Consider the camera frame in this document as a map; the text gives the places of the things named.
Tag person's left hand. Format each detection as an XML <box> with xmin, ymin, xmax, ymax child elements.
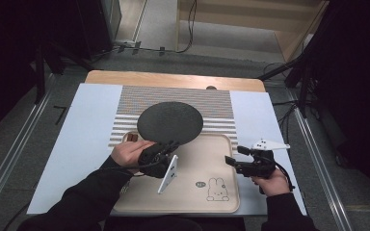
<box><xmin>110</xmin><ymin>140</ymin><xmax>157</xmax><ymax>168</ymax></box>

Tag black metal stand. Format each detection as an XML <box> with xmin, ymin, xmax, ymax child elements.
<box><xmin>256</xmin><ymin>0</ymin><xmax>322</xmax><ymax>119</ymax></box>
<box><xmin>33</xmin><ymin>38</ymin><xmax>94</xmax><ymax>105</ymax></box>

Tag dark grey round plate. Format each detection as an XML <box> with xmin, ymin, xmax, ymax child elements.
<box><xmin>137</xmin><ymin>101</ymin><xmax>204</xmax><ymax>146</ymax></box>

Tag striped placemat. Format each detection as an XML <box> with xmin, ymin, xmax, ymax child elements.
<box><xmin>107</xmin><ymin>85</ymin><xmax>240</xmax><ymax>152</ymax></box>

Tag metal floor rail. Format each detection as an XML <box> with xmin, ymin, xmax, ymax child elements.
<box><xmin>0</xmin><ymin>73</ymin><xmax>58</xmax><ymax>219</ymax></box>
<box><xmin>285</xmin><ymin>90</ymin><xmax>355</xmax><ymax>231</ymax></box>

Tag white board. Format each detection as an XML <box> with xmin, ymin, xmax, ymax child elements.
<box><xmin>26</xmin><ymin>82</ymin><xmax>307</xmax><ymax>217</ymax></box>

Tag black floor cables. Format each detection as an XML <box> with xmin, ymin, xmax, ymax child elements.
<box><xmin>271</xmin><ymin>99</ymin><xmax>301</xmax><ymax>152</ymax></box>

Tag black floor cable with clips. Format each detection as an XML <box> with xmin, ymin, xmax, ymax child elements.
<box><xmin>102</xmin><ymin>39</ymin><xmax>178</xmax><ymax>58</ymax></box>

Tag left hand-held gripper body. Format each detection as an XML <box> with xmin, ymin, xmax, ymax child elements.
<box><xmin>138</xmin><ymin>143</ymin><xmax>179</xmax><ymax>195</ymax></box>

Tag black curtain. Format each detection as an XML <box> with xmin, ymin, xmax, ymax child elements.
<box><xmin>0</xmin><ymin>0</ymin><xmax>46</xmax><ymax>146</ymax></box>
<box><xmin>317</xmin><ymin>0</ymin><xmax>370</xmax><ymax>211</ymax></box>

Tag light wooden shelf unit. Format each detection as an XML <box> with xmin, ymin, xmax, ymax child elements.
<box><xmin>174</xmin><ymin>0</ymin><xmax>330</xmax><ymax>64</ymax></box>

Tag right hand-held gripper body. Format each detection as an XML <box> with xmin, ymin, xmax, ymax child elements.
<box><xmin>235</xmin><ymin>139</ymin><xmax>291</xmax><ymax>180</ymax></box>

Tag beige tray with rabbit print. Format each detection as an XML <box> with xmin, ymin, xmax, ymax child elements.
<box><xmin>110</xmin><ymin>131</ymin><xmax>241</xmax><ymax>214</ymax></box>

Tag hanging black cable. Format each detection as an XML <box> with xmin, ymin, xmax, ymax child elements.
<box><xmin>175</xmin><ymin>0</ymin><xmax>198</xmax><ymax>54</ymax></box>

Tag person's right hand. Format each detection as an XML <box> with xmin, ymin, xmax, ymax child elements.
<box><xmin>251</xmin><ymin>167</ymin><xmax>291</xmax><ymax>197</ymax></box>

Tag dark cabinet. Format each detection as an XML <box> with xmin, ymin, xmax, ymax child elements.
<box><xmin>76</xmin><ymin>0</ymin><xmax>123</xmax><ymax>61</ymax></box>

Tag right hand-held gripper cable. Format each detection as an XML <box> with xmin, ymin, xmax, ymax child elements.
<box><xmin>274</xmin><ymin>163</ymin><xmax>296</xmax><ymax>193</ymax></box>

